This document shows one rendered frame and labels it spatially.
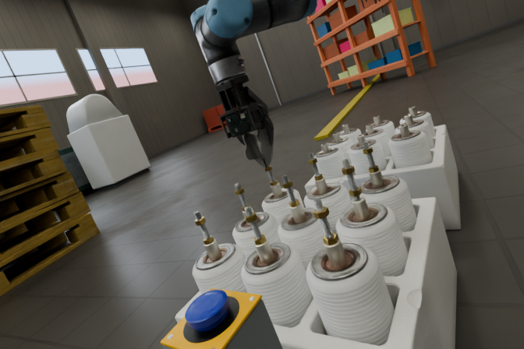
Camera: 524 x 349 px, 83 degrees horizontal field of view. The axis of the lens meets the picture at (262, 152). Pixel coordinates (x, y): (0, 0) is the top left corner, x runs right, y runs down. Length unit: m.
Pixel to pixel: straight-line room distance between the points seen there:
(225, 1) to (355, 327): 0.50
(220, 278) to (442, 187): 0.59
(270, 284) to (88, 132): 4.91
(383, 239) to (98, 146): 4.92
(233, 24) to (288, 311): 0.45
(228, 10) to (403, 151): 0.57
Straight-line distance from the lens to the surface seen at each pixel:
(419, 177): 0.86
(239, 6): 0.55
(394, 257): 0.51
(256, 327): 0.31
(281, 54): 11.77
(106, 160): 5.21
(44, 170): 2.40
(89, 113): 5.35
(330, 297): 0.40
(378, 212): 0.51
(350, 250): 0.44
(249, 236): 0.60
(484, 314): 0.71
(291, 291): 0.47
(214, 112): 11.28
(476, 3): 11.13
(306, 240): 0.54
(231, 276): 0.54
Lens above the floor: 0.48
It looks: 10 degrees down
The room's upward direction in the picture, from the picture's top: 21 degrees counter-clockwise
